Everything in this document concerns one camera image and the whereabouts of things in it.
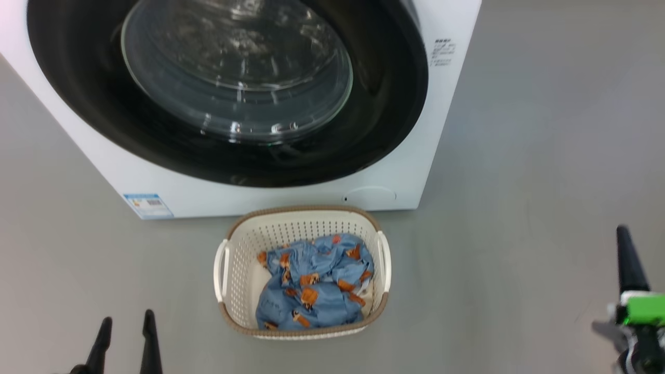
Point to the blue garment with orange print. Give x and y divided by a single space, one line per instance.
322 301

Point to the white front-load washing machine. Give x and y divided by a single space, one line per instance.
291 195

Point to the cream perforated laundry basket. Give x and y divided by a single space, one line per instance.
241 291

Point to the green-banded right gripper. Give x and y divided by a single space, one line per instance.
647 309

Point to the round drain filter cover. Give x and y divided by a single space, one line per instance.
370 196

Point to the black-rimmed glass washer door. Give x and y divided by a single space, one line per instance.
395 104

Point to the blue energy label sticker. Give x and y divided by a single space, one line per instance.
148 206

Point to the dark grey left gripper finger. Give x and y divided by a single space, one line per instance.
150 348
100 350

